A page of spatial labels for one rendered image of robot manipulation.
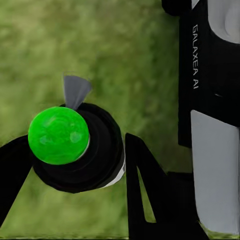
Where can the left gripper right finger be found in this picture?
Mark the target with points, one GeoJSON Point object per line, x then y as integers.
{"type": "Point", "coordinates": [174, 220]}

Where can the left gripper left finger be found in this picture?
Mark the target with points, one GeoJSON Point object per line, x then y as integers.
{"type": "Point", "coordinates": [15, 165]}

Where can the pesticide atomizer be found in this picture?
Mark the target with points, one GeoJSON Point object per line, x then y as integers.
{"type": "Point", "coordinates": [76, 147]}

